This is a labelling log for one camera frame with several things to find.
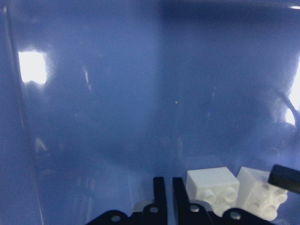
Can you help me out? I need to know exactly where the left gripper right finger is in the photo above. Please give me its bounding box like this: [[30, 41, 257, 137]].
[[172, 177, 272, 225]]

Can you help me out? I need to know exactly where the white block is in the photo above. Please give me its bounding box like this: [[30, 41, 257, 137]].
[[186, 167, 240, 217], [236, 167, 288, 221]]

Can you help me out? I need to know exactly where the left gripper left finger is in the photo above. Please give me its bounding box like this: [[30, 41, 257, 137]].
[[88, 177, 168, 225]]

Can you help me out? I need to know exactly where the blue plastic tray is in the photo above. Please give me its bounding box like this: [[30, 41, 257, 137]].
[[0, 0, 300, 225]]

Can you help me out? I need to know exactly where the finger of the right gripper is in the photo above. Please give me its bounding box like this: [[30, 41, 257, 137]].
[[268, 165, 300, 194]]

